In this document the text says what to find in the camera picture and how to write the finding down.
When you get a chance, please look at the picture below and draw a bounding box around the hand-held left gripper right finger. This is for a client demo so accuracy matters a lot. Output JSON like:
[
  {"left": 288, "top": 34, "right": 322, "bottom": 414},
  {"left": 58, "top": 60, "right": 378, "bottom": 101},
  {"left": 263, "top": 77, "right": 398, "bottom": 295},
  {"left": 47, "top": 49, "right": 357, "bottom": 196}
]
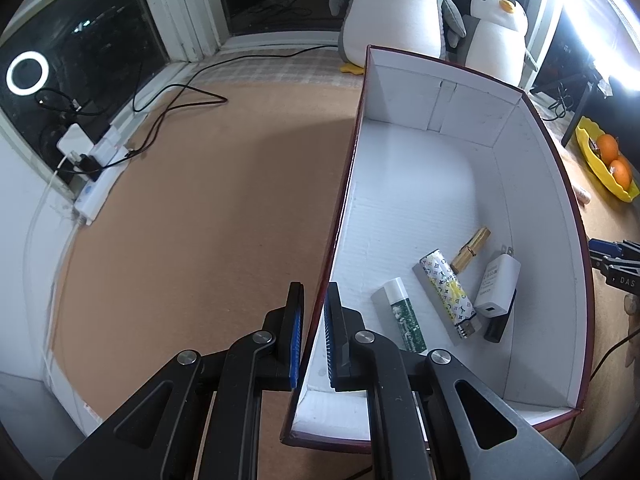
[{"left": 322, "top": 281, "right": 581, "bottom": 480}]

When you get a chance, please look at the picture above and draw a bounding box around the black plug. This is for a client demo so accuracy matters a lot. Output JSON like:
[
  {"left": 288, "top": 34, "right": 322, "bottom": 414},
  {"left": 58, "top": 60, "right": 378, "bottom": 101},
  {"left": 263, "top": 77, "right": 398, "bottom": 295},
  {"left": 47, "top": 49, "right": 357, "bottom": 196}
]
[{"left": 75, "top": 152, "right": 104, "bottom": 182}]

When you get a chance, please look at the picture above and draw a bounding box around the white green glue stick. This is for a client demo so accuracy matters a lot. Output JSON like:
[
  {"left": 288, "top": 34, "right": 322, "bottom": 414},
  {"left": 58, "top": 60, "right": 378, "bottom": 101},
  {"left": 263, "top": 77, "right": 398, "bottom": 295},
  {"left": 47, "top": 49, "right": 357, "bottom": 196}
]
[{"left": 371, "top": 277, "right": 427, "bottom": 356}]

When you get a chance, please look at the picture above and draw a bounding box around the white ring light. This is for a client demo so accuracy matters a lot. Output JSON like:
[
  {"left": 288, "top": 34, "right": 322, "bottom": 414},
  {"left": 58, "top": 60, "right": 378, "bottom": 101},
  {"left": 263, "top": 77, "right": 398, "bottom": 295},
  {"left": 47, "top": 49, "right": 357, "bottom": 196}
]
[{"left": 564, "top": 0, "right": 640, "bottom": 107}]

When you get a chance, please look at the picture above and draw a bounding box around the white charger plug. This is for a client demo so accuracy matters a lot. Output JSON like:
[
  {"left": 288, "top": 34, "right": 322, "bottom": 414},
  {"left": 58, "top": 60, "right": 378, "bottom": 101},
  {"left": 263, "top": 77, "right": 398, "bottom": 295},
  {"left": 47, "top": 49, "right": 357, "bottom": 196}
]
[{"left": 474, "top": 245, "right": 522, "bottom": 322}]

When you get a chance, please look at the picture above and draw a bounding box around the white power strip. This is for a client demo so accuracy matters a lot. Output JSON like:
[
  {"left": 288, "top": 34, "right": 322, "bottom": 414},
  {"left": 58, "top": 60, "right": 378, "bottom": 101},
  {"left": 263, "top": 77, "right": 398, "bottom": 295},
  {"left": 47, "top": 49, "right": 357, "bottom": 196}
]
[{"left": 74, "top": 114, "right": 149, "bottom": 226}]

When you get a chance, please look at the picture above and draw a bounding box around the white cardboard box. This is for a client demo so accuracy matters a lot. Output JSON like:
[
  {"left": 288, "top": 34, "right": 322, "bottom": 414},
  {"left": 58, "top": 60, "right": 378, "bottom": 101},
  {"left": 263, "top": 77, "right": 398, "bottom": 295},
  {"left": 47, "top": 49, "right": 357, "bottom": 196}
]
[{"left": 280, "top": 45, "right": 596, "bottom": 453}]

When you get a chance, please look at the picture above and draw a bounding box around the orange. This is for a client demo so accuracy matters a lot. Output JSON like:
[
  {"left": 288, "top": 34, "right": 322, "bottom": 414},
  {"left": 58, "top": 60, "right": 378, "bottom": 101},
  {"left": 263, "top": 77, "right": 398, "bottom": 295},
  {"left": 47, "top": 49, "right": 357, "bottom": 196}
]
[
  {"left": 597, "top": 134, "right": 621, "bottom": 162},
  {"left": 611, "top": 157, "right": 634, "bottom": 189}
]

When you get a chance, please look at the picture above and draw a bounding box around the small penguin plush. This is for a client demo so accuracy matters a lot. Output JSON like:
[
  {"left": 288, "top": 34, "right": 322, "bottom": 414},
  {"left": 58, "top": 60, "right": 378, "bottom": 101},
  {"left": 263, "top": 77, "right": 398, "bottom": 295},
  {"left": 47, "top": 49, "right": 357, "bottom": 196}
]
[{"left": 462, "top": 0, "right": 538, "bottom": 89}]

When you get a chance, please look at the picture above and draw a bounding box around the brown cork mat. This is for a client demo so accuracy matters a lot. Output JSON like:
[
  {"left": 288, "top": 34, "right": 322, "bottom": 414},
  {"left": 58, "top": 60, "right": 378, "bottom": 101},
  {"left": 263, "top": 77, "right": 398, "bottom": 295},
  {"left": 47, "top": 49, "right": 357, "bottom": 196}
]
[{"left": 47, "top": 80, "right": 640, "bottom": 480}]

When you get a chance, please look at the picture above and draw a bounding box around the white power adapter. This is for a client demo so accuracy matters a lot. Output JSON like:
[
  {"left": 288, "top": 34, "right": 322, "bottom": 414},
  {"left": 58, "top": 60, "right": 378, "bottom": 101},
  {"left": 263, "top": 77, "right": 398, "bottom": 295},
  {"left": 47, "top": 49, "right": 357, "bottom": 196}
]
[{"left": 56, "top": 124, "right": 94, "bottom": 159}]

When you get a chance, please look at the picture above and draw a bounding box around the yellow fruit tray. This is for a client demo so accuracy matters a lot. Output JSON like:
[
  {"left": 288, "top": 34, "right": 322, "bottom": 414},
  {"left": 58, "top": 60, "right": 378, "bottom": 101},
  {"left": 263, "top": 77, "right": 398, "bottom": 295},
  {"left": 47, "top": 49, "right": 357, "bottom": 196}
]
[{"left": 575, "top": 116, "right": 634, "bottom": 204}]

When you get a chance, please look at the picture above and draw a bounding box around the person's right hand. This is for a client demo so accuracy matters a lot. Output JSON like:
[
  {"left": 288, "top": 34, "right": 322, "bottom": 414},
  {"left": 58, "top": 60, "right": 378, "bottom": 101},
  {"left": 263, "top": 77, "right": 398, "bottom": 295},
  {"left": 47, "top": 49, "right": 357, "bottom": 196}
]
[{"left": 622, "top": 294, "right": 640, "bottom": 367}]

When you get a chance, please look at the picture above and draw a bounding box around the patterned lighter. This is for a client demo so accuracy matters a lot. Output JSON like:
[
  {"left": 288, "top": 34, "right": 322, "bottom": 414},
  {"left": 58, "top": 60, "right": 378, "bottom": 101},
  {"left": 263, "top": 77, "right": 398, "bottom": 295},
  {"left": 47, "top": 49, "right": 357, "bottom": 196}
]
[{"left": 412, "top": 248, "right": 482, "bottom": 342}]

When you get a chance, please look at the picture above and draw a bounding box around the large penguin plush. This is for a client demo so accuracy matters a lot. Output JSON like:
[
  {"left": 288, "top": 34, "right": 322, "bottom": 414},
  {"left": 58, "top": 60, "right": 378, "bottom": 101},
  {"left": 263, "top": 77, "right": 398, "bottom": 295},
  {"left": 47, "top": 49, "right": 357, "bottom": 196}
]
[{"left": 329, "top": 0, "right": 468, "bottom": 77}]

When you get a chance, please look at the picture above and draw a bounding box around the gold lipstick tube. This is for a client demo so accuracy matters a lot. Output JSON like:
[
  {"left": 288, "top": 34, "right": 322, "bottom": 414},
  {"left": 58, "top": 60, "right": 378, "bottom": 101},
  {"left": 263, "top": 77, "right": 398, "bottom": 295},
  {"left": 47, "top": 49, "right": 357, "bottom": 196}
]
[{"left": 450, "top": 227, "right": 492, "bottom": 274}]

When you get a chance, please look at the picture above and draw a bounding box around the thin black cable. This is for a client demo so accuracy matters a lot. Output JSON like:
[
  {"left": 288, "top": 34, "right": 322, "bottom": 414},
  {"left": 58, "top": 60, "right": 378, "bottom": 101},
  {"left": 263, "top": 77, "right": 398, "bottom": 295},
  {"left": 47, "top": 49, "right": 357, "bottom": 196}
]
[{"left": 560, "top": 332, "right": 640, "bottom": 448}]

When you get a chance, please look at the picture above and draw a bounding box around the black light stand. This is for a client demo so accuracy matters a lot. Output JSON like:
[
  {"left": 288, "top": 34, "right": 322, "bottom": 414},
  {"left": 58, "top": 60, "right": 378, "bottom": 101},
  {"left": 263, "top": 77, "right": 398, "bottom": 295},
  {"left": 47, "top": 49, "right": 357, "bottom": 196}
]
[{"left": 529, "top": 57, "right": 613, "bottom": 147}]

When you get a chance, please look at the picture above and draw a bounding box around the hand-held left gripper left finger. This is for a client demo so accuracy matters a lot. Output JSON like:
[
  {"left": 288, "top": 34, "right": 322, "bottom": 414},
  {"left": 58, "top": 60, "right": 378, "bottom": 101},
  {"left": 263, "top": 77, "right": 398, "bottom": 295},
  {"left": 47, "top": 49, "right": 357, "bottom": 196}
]
[{"left": 52, "top": 282, "right": 306, "bottom": 480}]

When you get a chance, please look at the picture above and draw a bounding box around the small black block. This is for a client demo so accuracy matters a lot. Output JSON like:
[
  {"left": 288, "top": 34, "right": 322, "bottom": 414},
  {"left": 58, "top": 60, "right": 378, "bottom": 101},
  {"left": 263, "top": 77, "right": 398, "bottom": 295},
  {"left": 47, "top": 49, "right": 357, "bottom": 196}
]
[{"left": 484, "top": 292, "right": 517, "bottom": 344}]

